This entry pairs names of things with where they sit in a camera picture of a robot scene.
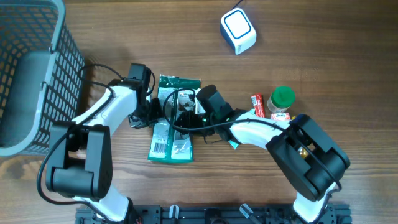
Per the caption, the black right camera cable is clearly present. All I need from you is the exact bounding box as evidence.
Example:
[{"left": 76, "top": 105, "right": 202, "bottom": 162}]
[{"left": 162, "top": 87, "right": 343, "bottom": 218}]

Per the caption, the black left camera cable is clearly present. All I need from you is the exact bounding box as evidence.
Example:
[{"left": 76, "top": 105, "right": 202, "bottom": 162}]
[{"left": 35, "top": 63, "right": 156, "bottom": 206}]

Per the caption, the black camera cable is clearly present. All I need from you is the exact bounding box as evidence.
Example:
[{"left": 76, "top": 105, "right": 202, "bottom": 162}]
[
  {"left": 35, "top": 63, "right": 156, "bottom": 206},
  {"left": 162, "top": 87, "right": 343, "bottom": 218}
]

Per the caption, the yellow dish soap bottle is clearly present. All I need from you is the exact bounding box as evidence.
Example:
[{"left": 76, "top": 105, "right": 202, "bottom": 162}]
[{"left": 298, "top": 147, "right": 309, "bottom": 159}]

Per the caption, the red white stock cube packet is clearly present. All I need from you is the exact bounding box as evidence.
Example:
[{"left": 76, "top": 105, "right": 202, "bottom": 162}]
[{"left": 271, "top": 113, "right": 292, "bottom": 121}]

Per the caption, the grey plastic shopping basket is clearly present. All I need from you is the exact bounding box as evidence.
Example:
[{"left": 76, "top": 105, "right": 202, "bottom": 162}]
[{"left": 1, "top": 0, "right": 85, "bottom": 157}]

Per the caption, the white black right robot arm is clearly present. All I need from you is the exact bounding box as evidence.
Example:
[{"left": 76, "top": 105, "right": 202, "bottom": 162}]
[{"left": 170, "top": 85, "right": 351, "bottom": 223}]

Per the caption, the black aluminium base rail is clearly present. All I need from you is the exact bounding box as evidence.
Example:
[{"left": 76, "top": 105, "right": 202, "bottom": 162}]
[{"left": 75, "top": 203, "right": 353, "bottom": 224}]

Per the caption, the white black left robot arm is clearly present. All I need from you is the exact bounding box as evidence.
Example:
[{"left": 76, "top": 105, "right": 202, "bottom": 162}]
[{"left": 37, "top": 63, "right": 162, "bottom": 223}]

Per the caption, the red Nescafe stick sachet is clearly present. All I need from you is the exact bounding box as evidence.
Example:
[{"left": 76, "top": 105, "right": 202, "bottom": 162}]
[{"left": 251, "top": 93, "right": 266, "bottom": 118}]

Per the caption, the mint green small packet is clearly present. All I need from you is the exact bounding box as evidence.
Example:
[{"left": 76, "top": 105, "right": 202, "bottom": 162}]
[{"left": 228, "top": 140, "right": 239, "bottom": 150}]

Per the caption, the green 3M product package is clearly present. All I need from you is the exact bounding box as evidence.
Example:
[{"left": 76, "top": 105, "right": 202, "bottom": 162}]
[{"left": 148, "top": 75, "right": 201, "bottom": 164}]

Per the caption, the white barcode scanner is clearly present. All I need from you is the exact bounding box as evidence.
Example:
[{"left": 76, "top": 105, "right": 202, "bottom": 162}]
[{"left": 220, "top": 7, "right": 257, "bottom": 55}]

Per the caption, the Knorr stock cube jar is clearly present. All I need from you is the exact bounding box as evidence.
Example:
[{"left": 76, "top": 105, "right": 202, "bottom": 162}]
[{"left": 267, "top": 86, "right": 295, "bottom": 113}]

